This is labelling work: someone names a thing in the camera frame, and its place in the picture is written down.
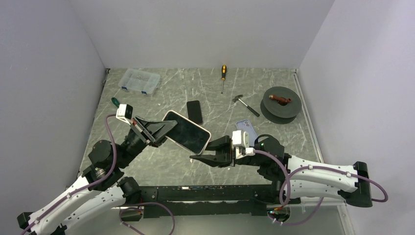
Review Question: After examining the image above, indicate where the black base frame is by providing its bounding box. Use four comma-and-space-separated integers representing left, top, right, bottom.
125, 184, 280, 218

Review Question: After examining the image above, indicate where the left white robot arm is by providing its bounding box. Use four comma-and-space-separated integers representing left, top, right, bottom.
17, 117, 178, 235

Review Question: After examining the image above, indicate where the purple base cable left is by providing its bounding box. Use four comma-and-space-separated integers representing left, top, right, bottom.
118, 202, 176, 235

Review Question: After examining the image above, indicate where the black filament spool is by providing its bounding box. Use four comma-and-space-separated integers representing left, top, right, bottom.
260, 86, 302, 124

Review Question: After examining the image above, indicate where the green handled screwdriver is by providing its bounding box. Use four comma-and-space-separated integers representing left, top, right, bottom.
111, 97, 120, 108

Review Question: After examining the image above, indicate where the small black handled hammer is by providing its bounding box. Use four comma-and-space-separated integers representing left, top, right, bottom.
232, 94, 260, 117

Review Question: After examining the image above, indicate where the clear plastic screw box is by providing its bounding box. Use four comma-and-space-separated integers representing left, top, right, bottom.
118, 69, 161, 95

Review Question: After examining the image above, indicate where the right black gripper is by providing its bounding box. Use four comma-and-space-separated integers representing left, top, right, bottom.
190, 135, 264, 167

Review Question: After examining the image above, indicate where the brown red tool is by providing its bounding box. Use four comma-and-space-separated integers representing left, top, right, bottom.
269, 94, 292, 106

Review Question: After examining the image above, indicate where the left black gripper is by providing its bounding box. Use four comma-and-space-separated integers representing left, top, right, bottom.
117, 116, 182, 168

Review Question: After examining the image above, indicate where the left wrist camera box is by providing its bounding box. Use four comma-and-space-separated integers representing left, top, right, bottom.
115, 104, 133, 125

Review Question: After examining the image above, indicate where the purple phone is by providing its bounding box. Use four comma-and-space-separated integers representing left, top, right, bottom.
186, 100, 203, 125

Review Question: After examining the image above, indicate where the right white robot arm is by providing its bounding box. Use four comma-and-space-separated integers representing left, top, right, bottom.
190, 134, 373, 208

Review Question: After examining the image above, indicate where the orange black screwdriver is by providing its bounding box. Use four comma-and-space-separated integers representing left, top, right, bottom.
221, 65, 227, 94

